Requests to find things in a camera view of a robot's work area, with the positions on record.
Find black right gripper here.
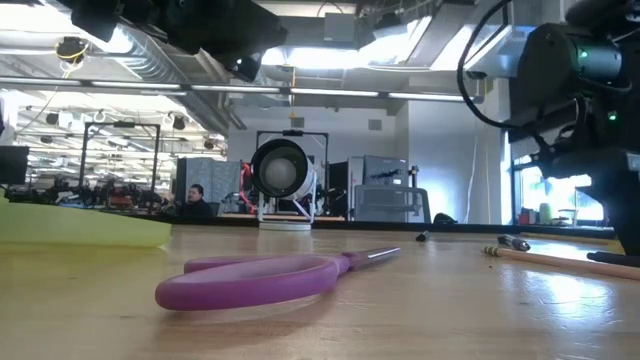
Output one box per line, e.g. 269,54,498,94
539,147,640,256

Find black pen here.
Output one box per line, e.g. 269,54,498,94
587,251,640,269

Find natural wood pencil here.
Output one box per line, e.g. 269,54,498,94
480,244,640,282

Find black grey marker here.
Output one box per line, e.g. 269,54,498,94
497,233,532,253

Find green translucent supply box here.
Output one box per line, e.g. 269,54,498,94
0,194,173,250

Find purple handled scissors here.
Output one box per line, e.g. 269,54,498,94
153,246,401,314

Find grey ceiling unit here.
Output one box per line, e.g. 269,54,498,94
323,12,359,44

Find ceiling tube light bar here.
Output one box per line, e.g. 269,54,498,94
0,74,484,104

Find grey partition panel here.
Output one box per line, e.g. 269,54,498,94
175,157,241,217

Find person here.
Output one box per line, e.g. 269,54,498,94
177,183,216,220

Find black gantry stand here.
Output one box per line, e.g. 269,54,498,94
79,121,161,194

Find black screen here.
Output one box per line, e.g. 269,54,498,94
328,160,351,219

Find grey cabinet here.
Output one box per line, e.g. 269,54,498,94
349,155,409,187

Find distant cluttered workbench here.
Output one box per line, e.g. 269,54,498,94
29,174,171,210

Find black monitor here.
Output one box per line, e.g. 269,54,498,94
0,145,30,185

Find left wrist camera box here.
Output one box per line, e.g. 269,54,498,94
224,52,265,84

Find silver spiral air duct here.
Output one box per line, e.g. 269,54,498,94
114,24,246,134

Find red cable bundle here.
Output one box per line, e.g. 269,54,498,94
239,162,257,214

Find yellow cable coil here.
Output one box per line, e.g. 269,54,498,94
54,35,92,66

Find white hanging cord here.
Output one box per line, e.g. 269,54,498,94
463,132,482,224

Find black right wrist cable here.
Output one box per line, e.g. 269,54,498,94
457,0,531,132

